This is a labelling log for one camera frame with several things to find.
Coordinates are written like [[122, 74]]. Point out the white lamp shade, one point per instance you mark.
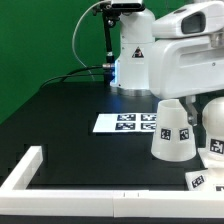
[[173, 139]]

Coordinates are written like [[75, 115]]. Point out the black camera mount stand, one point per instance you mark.
[[111, 11]]

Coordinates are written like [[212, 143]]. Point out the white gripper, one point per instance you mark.
[[188, 56]]

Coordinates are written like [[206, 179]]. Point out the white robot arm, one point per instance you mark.
[[132, 65]]

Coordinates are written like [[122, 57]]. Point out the white marker sheet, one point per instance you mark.
[[125, 122]]

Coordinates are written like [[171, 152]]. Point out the white frame wall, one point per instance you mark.
[[17, 199]]

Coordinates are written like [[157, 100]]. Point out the white light bulb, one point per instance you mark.
[[213, 122]]

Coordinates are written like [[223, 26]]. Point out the white lamp base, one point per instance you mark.
[[211, 179]]

